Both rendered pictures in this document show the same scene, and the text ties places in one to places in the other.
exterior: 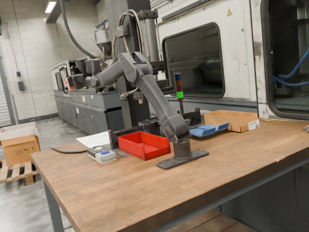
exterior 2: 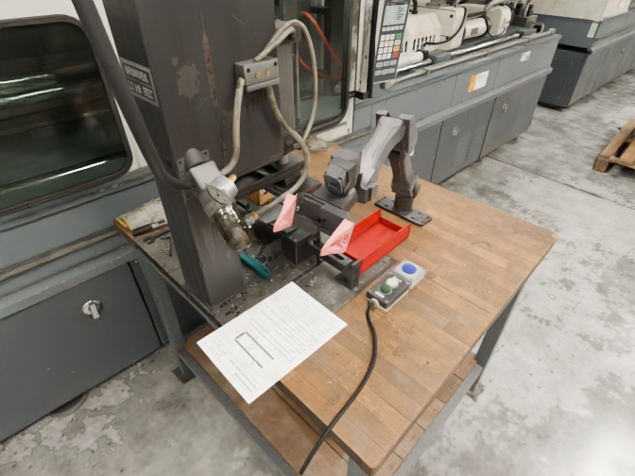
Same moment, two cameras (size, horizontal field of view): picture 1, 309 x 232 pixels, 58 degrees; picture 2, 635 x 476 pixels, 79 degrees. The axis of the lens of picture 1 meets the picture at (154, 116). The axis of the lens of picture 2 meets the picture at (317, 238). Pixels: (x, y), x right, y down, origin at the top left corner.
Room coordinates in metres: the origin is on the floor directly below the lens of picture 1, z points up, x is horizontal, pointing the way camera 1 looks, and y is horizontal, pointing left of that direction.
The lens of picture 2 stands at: (1.58, 0.91, 1.66)
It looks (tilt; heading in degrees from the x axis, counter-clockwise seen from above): 38 degrees down; 254
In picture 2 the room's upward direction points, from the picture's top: straight up
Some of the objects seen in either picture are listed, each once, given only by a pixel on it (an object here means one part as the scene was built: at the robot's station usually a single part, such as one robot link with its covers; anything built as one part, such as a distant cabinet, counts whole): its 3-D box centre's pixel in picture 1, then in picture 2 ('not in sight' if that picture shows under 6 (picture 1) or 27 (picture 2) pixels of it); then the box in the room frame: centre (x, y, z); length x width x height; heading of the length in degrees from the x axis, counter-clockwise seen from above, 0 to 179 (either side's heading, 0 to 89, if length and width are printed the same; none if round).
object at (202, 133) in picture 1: (199, 129); not in sight; (1.27, -0.20, 0.93); 0.15 x 0.07 x 0.03; 26
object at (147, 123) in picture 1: (159, 119); (284, 222); (1.41, -0.02, 0.98); 0.20 x 0.10 x 0.01; 120
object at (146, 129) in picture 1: (161, 128); (285, 233); (1.41, -0.02, 0.94); 0.20 x 0.10 x 0.07; 120
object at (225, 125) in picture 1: (212, 125); not in sight; (1.32, -0.27, 0.93); 0.15 x 0.07 x 0.03; 33
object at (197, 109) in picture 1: (194, 116); not in sight; (1.56, -0.22, 0.95); 0.06 x 0.03 x 0.09; 120
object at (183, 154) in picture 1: (181, 149); (403, 202); (0.98, -0.08, 0.94); 0.20 x 0.07 x 0.08; 120
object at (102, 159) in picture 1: (106, 159); (407, 277); (1.11, 0.22, 0.90); 0.07 x 0.07 x 0.06; 30
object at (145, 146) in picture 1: (142, 144); (369, 239); (1.17, 0.07, 0.93); 0.25 x 0.12 x 0.06; 30
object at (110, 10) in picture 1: (128, 66); (186, 162); (1.64, 0.11, 1.28); 0.14 x 0.12 x 0.75; 120
